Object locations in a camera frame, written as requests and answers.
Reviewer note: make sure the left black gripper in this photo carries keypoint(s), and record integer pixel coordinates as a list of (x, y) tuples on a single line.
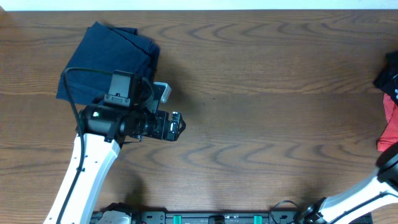
[(171, 126)]

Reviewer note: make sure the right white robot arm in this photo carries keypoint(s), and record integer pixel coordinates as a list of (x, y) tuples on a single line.
[(377, 190)]

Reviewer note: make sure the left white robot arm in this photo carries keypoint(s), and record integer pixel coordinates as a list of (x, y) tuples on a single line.
[(129, 108)]

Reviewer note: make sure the folded navy blue trousers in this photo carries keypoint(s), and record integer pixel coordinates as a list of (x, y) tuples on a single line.
[(109, 49)]

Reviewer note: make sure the red garment at table edge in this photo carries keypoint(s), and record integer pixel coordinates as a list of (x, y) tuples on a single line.
[(389, 135)]

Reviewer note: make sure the black garment at table edge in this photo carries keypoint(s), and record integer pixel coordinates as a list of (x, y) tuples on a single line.
[(386, 80)]

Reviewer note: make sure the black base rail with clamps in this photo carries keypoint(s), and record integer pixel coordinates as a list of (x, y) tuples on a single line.
[(124, 214)]

